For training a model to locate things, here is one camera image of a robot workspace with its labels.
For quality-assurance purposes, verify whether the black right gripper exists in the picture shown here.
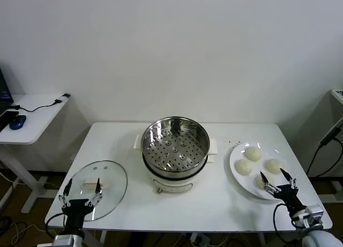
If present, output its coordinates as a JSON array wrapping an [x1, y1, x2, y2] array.
[[259, 167, 307, 219]]

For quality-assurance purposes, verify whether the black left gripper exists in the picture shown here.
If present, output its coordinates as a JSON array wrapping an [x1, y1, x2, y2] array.
[[58, 177, 104, 233]]

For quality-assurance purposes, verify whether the white steamed baozi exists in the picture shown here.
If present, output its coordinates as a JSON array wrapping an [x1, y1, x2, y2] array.
[[245, 146, 263, 162], [265, 158, 285, 175], [235, 159, 254, 176], [253, 173, 275, 191]]

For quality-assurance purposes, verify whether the round glass pot lid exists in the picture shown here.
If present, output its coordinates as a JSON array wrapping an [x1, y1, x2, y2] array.
[[64, 160, 129, 222]]

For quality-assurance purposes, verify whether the perforated steel steamer basket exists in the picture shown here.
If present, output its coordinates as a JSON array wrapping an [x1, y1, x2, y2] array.
[[133, 116, 219, 178]]

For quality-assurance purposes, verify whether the large white round plate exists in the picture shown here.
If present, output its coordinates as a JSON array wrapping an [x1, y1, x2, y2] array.
[[229, 141, 298, 201]]

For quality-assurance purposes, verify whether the white side desk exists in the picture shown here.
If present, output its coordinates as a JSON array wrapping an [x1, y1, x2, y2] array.
[[0, 93, 71, 214]]

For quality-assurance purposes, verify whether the white electric cooking pot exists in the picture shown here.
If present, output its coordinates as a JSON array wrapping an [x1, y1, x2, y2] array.
[[143, 153, 217, 196]]

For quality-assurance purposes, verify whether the blue computer mouse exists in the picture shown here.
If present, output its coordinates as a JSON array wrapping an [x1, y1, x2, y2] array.
[[9, 115, 27, 130]]

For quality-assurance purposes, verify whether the white floor power strip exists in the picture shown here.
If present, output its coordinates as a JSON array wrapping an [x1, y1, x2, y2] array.
[[190, 233, 211, 246]]

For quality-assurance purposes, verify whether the white desk with shaded panel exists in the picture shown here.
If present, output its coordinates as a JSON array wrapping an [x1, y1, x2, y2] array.
[[308, 88, 343, 204]]

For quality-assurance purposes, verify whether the black flat phone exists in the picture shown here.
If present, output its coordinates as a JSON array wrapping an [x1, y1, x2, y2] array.
[[0, 110, 20, 131]]

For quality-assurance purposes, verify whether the dark open laptop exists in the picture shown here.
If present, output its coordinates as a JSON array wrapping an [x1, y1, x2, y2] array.
[[0, 67, 14, 116]]

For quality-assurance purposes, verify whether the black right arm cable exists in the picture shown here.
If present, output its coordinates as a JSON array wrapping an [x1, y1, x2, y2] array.
[[272, 203, 303, 244]]

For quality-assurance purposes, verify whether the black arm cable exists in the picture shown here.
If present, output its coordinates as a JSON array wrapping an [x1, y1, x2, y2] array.
[[272, 203, 303, 244], [44, 213, 66, 236]]

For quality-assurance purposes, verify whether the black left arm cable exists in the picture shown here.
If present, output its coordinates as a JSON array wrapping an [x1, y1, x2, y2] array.
[[44, 213, 66, 236]]

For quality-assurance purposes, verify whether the black hanging power cable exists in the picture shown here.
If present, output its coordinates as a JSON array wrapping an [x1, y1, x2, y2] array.
[[306, 123, 343, 178]]

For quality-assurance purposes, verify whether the black adapter cable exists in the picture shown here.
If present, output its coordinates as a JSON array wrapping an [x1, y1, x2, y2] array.
[[10, 93, 71, 113]]

